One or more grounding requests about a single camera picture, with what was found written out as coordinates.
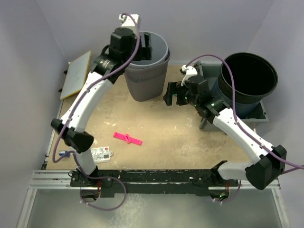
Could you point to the dark grey mesh basket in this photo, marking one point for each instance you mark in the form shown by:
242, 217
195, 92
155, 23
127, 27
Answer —
145, 84

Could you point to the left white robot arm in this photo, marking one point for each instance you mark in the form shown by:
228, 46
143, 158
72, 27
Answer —
104, 71

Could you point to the light grey round bin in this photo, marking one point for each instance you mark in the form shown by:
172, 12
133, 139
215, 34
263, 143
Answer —
159, 51

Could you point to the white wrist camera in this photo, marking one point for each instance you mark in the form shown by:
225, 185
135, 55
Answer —
130, 22
187, 71

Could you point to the small blue eraser block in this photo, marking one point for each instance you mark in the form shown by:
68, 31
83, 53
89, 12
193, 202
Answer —
64, 153

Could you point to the pink plastic clip tool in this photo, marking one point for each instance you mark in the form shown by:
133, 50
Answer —
127, 138

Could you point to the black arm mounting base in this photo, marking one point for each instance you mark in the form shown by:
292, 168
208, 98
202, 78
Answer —
197, 182

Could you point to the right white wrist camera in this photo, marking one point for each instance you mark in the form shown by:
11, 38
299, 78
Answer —
187, 71

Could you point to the aluminium table frame rail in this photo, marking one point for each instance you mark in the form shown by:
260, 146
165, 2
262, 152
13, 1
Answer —
45, 180

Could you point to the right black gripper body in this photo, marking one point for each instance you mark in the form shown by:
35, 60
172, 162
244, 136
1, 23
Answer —
193, 100

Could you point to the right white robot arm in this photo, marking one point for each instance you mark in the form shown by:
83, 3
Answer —
265, 160

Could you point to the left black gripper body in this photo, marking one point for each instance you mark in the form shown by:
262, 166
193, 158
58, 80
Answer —
143, 54

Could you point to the small whiteboard yellow edge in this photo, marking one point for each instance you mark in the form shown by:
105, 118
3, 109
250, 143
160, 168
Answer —
76, 75

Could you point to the white printed card package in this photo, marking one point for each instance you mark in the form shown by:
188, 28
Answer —
101, 154

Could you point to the large black round bucket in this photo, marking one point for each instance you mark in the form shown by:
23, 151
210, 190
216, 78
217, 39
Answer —
254, 78

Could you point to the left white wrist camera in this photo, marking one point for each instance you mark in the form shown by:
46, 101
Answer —
130, 22

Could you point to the grey rectangular plastic crate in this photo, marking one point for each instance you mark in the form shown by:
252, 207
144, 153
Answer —
255, 115

